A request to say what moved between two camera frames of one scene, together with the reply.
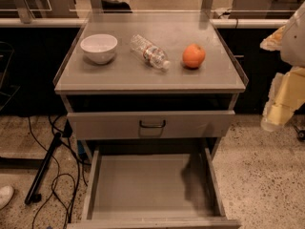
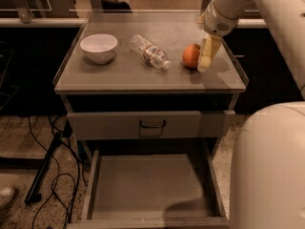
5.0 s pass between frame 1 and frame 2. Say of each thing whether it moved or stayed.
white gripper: moved
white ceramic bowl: stayed
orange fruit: stayed
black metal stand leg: stayed
